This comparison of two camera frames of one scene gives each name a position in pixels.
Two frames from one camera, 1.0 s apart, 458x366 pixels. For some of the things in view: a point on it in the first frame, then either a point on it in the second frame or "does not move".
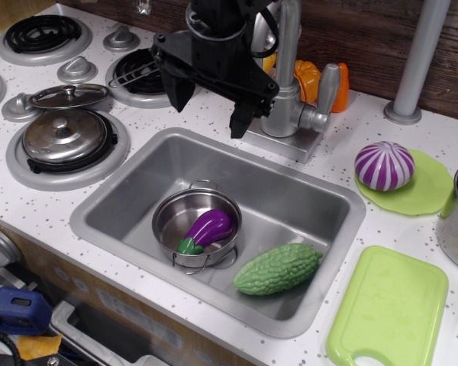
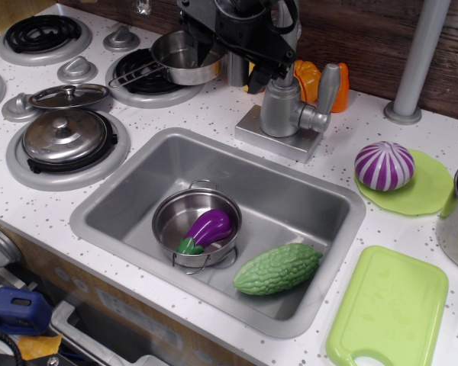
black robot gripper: [217, 54] to [247, 27]
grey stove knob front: [20, 110] does not move
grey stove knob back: [121, 40] does not move
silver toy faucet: [288, 127] does not move
